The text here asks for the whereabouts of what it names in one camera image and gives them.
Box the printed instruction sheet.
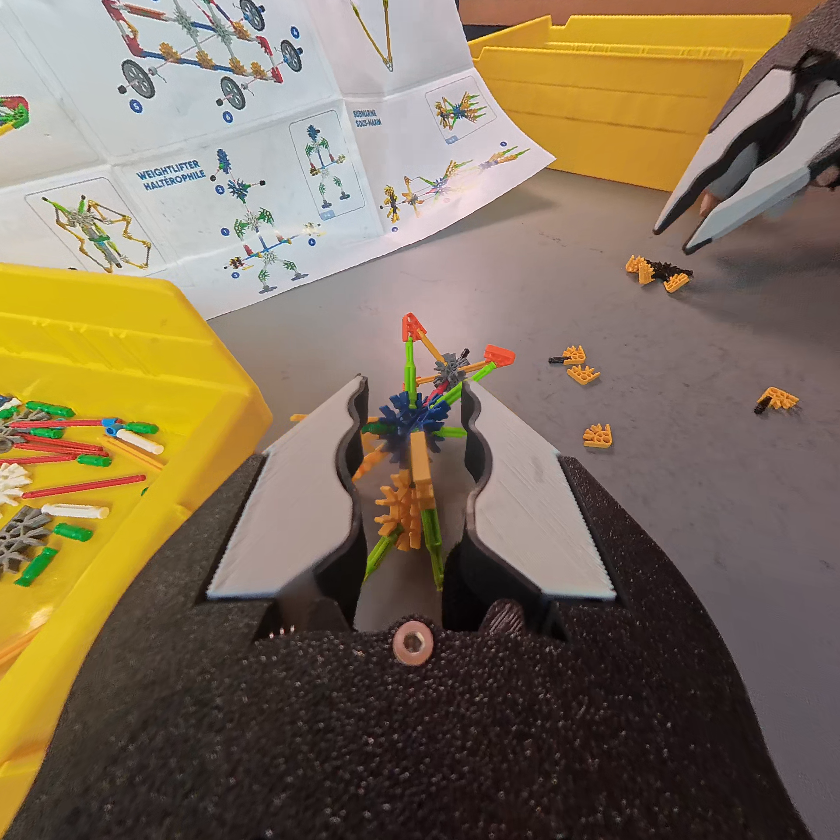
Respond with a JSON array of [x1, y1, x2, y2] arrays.
[[0, 0, 557, 320]]

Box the grey desk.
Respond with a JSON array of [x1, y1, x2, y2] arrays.
[[206, 167, 840, 815]]

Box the yellow storage bin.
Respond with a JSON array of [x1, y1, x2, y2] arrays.
[[0, 262, 273, 782], [469, 14, 791, 193]]

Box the scattered loose toy pieces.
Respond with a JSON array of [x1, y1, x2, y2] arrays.
[[0, 394, 165, 588]]

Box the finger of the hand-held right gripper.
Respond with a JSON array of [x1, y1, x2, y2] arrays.
[[653, 66, 798, 236], [682, 161, 828, 256]]

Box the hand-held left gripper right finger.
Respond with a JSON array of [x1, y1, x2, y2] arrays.
[[443, 379, 618, 631]]

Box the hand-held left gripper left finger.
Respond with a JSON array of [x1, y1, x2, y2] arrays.
[[206, 375, 366, 631]]

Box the colourful toy construction model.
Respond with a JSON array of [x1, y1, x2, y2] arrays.
[[289, 313, 516, 592]]

